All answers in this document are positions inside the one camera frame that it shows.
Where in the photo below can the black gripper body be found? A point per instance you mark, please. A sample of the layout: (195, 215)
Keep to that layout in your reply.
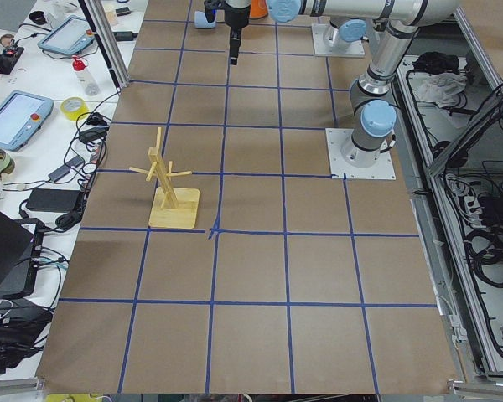
(236, 18)

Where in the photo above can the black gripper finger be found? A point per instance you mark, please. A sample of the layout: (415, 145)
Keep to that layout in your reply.
(234, 46)

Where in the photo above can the light blue plastic cup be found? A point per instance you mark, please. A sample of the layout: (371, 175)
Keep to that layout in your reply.
(201, 21)

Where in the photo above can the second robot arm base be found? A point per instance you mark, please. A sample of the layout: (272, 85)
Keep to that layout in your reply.
(340, 37)

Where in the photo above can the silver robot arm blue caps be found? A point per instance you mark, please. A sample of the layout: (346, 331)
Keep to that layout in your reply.
(404, 18)

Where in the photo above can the orange plastic cup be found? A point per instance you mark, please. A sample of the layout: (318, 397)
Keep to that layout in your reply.
(259, 9)

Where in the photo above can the red capped squeeze bottle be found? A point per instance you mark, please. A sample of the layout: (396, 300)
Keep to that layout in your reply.
(84, 76)

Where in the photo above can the upper teach pendant tablet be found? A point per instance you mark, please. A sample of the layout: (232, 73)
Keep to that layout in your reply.
(71, 37)

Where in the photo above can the teach pendant tablet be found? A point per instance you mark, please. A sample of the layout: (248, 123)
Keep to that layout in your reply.
(71, 37)
(21, 115)

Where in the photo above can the yellow tape roll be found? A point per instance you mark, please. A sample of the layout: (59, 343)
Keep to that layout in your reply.
(74, 108)

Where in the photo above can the wooden mug tree stand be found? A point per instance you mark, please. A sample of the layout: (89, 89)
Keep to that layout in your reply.
(172, 208)

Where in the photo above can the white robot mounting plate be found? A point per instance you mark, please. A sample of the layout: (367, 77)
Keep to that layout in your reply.
(346, 161)

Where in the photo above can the white and black cloth pile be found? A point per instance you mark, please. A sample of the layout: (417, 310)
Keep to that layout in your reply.
(445, 83)

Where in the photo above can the lower teach pendant tablet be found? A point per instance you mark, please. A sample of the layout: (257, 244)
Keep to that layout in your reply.
(21, 115)

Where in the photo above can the black power adapter brick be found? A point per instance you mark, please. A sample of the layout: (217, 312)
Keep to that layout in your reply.
(53, 200)

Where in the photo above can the black laptop computer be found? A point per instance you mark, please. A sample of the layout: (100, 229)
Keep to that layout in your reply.
(20, 246)

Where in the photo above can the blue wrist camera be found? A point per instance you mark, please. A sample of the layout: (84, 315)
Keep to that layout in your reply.
(210, 10)

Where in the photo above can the aluminium frame post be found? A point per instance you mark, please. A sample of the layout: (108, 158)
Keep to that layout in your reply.
(100, 27)

